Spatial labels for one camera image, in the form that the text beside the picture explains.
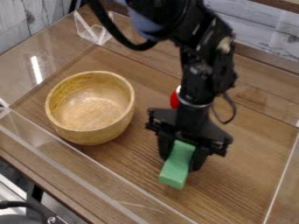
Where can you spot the black table leg bracket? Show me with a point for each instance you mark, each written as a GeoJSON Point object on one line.
{"type": "Point", "coordinates": [38, 212]}

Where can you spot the green foam stick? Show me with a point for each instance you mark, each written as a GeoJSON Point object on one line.
{"type": "Point", "coordinates": [176, 165]}

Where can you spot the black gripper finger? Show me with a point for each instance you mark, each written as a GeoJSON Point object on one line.
{"type": "Point", "coordinates": [197, 158]}
{"type": "Point", "coordinates": [164, 144]}

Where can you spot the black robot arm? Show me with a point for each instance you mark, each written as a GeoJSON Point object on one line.
{"type": "Point", "coordinates": [205, 42]}

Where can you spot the clear acrylic tray wall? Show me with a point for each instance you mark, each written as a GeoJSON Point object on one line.
{"type": "Point", "coordinates": [108, 181]}

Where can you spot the red toy tomato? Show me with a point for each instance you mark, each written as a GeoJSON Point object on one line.
{"type": "Point", "coordinates": [173, 100]}

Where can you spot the brown wooden bowl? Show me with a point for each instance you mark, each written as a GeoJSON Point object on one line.
{"type": "Point", "coordinates": [89, 107]}

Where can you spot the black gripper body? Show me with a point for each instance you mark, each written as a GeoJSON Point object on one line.
{"type": "Point", "coordinates": [192, 129]}

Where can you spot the clear acrylic corner bracket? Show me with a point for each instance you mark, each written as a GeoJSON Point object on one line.
{"type": "Point", "coordinates": [90, 29]}

